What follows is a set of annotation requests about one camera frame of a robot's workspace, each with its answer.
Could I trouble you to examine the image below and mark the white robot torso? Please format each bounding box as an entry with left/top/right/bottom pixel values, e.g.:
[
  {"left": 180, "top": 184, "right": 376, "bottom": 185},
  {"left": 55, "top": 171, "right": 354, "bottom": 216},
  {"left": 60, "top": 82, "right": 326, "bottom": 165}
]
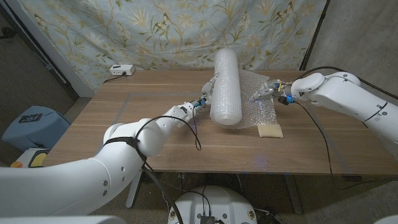
[{"left": 167, "top": 185, "right": 258, "bottom": 224}]

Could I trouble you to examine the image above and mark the white table leg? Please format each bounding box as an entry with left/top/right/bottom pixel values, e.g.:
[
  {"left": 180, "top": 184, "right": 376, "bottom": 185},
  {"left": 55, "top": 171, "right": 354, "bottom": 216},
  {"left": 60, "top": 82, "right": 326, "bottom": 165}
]
[{"left": 126, "top": 172, "right": 143, "bottom": 208}]

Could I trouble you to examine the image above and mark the grey table leg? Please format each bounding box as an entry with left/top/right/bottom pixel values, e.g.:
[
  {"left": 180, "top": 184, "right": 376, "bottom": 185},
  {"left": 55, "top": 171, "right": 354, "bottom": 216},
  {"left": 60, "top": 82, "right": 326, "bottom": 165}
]
[{"left": 282, "top": 174, "right": 304, "bottom": 215}]

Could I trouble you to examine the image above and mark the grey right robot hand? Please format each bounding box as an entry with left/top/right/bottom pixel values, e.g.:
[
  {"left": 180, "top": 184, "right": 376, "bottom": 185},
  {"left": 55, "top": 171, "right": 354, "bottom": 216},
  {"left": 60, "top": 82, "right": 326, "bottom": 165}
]
[{"left": 248, "top": 79, "right": 295, "bottom": 106}]

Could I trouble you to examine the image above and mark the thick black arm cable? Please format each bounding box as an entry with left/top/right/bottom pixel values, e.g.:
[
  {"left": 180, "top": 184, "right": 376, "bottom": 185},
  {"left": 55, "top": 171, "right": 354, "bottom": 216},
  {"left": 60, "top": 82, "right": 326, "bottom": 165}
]
[
  {"left": 298, "top": 65, "right": 398, "bottom": 100},
  {"left": 141, "top": 155, "right": 184, "bottom": 224}
]

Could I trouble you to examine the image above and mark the blue plastic bin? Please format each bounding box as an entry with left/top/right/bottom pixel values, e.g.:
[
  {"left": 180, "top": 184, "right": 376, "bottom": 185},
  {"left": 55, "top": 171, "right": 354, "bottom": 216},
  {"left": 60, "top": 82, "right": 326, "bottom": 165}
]
[{"left": 1, "top": 105, "right": 72, "bottom": 152}]

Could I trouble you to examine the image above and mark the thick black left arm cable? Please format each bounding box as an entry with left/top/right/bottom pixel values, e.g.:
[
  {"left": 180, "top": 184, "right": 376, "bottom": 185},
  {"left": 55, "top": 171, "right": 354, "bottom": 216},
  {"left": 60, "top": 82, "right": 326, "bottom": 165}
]
[{"left": 141, "top": 155, "right": 184, "bottom": 224}]

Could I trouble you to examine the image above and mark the black power strip cord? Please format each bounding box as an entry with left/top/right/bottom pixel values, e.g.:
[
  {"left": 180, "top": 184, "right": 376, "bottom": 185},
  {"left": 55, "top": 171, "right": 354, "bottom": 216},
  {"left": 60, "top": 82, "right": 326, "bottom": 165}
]
[{"left": 102, "top": 73, "right": 127, "bottom": 84}]

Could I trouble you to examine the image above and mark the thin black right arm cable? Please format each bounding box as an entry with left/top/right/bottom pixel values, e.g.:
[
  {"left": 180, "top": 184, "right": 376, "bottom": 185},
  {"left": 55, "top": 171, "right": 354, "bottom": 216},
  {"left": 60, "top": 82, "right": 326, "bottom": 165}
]
[{"left": 294, "top": 101, "right": 398, "bottom": 190}]

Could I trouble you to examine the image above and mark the black backdrop stand pole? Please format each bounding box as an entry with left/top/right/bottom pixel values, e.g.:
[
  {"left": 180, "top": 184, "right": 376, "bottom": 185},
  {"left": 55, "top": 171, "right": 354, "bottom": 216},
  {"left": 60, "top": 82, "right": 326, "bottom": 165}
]
[{"left": 298, "top": 0, "right": 330, "bottom": 71}]

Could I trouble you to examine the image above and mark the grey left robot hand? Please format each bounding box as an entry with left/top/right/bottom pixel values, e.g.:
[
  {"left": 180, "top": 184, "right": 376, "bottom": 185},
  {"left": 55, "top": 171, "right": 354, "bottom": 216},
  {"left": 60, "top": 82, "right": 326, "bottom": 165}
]
[{"left": 191, "top": 72, "right": 220, "bottom": 110}]

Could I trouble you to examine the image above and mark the bubble wrap roll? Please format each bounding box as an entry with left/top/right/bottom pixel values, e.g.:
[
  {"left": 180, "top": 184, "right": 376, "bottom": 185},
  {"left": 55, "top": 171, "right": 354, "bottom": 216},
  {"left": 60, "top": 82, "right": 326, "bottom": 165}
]
[{"left": 210, "top": 47, "right": 277, "bottom": 130}]

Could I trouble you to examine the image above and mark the pale yellow sponge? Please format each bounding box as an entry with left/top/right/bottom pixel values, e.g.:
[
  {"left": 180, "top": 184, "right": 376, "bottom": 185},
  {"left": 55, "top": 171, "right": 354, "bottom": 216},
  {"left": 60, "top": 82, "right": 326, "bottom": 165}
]
[{"left": 257, "top": 123, "right": 284, "bottom": 139}]

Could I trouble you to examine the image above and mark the white box with yellow pad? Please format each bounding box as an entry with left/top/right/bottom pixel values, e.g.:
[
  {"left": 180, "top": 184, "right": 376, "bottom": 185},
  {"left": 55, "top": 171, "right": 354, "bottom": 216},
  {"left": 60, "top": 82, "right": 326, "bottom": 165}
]
[{"left": 11, "top": 147, "right": 50, "bottom": 169}]

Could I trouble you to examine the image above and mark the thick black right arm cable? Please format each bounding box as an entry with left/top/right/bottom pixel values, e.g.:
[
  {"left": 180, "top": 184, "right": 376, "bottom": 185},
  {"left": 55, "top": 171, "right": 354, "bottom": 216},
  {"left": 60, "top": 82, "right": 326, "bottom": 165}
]
[{"left": 298, "top": 65, "right": 398, "bottom": 100}]

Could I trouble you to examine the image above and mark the grey slanted frame post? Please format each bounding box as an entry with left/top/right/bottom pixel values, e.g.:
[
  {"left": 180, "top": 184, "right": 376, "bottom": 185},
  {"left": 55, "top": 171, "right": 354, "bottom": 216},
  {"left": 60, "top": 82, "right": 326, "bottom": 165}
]
[{"left": 6, "top": 0, "right": 96, "bottom": 98}]

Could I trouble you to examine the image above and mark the floral blue backdrop cloth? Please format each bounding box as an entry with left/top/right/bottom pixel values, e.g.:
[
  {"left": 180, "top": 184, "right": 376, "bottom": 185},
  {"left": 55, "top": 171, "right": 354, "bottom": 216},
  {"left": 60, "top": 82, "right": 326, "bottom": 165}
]
[{"left": 18, "top": 0, "right": 327, "bottom": 94}]

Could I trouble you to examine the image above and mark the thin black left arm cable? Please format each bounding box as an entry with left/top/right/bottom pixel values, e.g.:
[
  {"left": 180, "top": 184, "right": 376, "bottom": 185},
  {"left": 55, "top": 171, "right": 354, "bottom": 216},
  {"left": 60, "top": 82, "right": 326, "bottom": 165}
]
[{"left": 135, "top": 107, "right": 203, "bottom": 152}]

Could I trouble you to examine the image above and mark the white power strip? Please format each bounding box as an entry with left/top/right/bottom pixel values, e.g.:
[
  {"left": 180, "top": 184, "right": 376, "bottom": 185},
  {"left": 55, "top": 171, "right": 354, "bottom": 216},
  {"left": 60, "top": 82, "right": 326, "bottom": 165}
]
[{"left": 109, "top": 64, "right": 136, "bottom": 77}]

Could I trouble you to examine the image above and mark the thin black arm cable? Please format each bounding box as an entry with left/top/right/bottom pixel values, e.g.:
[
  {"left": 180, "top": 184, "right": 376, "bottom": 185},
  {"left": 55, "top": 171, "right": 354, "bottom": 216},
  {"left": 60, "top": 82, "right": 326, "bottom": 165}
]
[
  {"left": 294, "top": 101, "right": 398, "bottom": 190},
  {"left": 135, "top": 107, "right": 203, "bottom": 152}
]

